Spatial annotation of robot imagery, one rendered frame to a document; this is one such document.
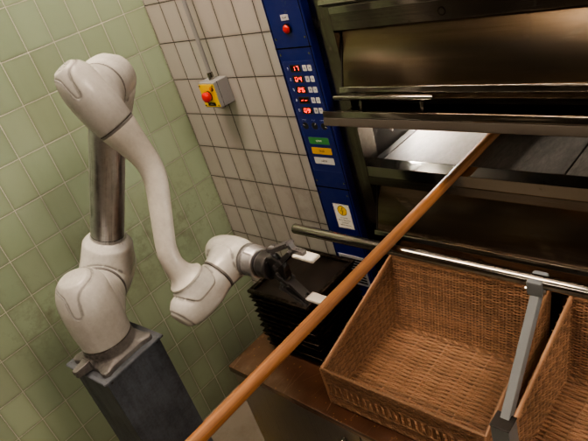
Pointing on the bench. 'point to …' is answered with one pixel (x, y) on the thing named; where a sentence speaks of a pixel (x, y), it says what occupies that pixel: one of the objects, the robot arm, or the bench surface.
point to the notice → (343, 216)
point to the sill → (486, 178)
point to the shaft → (332, 300)
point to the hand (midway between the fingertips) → (319, 280)
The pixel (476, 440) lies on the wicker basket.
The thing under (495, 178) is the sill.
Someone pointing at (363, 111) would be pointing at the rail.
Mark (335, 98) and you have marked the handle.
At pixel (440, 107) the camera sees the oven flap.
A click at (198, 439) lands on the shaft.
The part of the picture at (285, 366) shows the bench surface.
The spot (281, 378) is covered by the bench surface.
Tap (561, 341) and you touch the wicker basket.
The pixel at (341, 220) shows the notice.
